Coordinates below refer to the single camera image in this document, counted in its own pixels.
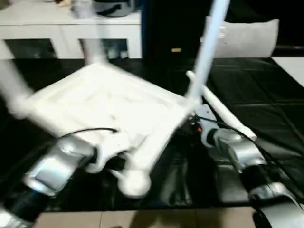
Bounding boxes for grey cushion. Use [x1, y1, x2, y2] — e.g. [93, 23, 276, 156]
[204, 15, 280, 58]

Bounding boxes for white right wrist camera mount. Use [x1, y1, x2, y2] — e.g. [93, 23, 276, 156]
[193, 104, 218, 148]

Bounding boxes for white glass-door cabinet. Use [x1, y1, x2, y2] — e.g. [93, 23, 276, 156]
[0, 8, 143, 60]

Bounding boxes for white plastic table leg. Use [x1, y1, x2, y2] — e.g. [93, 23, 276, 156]
[76, 0, 112, 68]
[186, 70, 258, 141]
[184, 0, 231, 109]
[0, 58, 35, 117]

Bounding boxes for black work mat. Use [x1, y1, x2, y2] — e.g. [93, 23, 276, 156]
[0, 57, 304, 213]

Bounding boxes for grey helmet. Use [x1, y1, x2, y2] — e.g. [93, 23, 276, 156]
[91, 0, 141, 17]

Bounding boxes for white plastic table top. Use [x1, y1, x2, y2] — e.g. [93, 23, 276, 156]
[9, 63, 202, 199]

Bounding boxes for black clutter pile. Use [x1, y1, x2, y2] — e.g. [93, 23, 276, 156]
[71, 0, 93, 19]

